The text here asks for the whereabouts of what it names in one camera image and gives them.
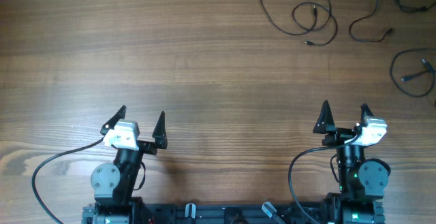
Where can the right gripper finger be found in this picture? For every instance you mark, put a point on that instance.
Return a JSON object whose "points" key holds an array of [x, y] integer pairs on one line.
{"points": [[365, 113], [325, 123]]}

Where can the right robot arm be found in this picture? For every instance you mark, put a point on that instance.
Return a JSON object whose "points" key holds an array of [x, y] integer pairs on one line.
{"points": [[362, 181]]}

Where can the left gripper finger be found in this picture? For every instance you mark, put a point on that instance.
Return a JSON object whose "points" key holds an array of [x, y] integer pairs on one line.
{"points": [[108, 125], [159, 133]]}

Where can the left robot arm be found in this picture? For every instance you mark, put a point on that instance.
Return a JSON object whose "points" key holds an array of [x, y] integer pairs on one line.
{"points": [[114, 183]]}

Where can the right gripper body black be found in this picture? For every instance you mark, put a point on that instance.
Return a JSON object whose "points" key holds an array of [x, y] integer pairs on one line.
{"points": [[341, 135]]}

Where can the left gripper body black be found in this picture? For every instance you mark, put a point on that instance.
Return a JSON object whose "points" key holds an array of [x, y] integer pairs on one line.
{"points": [[146, 148]]}

